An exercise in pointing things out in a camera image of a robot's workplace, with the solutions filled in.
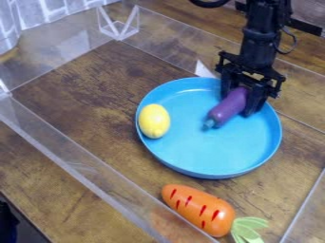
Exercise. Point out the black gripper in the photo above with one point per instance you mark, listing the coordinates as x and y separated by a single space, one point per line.
251 68

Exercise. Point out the purple toy eggplant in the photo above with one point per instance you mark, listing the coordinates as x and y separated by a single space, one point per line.
230 106

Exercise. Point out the blue round tray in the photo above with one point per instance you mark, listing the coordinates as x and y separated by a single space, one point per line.
218 153

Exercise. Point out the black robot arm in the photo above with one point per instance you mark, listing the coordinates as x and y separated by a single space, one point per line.
267 16

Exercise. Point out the yellow toy lemon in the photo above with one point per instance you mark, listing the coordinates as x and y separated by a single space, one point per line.
154 121

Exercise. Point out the orange toy carrot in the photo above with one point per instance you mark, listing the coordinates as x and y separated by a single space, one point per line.
211 214

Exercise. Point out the clear acrylic enclosure wall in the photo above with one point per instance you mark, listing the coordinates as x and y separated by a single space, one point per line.
76 171

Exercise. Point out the clear acrylic corner bracket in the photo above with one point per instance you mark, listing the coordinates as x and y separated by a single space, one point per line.
116 29

